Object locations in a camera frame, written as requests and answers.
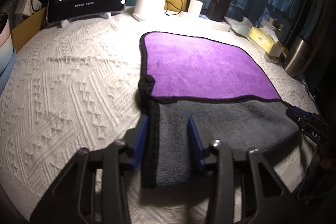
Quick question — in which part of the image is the leaf pattern tissue pack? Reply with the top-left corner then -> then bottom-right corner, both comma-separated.
231,16 -> 253,37

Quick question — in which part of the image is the white perforated basket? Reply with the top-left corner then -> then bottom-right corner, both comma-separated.
261,18 -> 284,39

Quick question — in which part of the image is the white power strip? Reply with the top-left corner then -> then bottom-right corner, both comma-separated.
179,12 -> 230,32

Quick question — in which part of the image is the purple and grey towel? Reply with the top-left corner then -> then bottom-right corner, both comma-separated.
138,32 -> 299,188

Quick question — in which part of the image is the black charger block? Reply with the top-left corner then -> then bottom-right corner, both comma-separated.
206,0 -> 231,22

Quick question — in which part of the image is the pink blue gradient cup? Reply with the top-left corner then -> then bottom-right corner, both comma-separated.
0,12 -> 13,75

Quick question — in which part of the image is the yellow tissue box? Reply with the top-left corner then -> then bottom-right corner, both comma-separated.
248,27 -> 283,58

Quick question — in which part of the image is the white tablet stand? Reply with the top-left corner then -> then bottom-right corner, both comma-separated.
59,12 -> 112,28

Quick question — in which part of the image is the cardboard box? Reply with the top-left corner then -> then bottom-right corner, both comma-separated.
11,8 -> 46,52

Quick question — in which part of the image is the small white box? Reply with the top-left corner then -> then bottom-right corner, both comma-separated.
15,0 -> 42,16

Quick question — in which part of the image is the steel thermos bottle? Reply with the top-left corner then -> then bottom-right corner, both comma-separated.
282,35 -> 313,78

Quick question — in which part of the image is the white charger adapter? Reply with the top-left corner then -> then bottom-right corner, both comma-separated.
187,0 -> 203,17

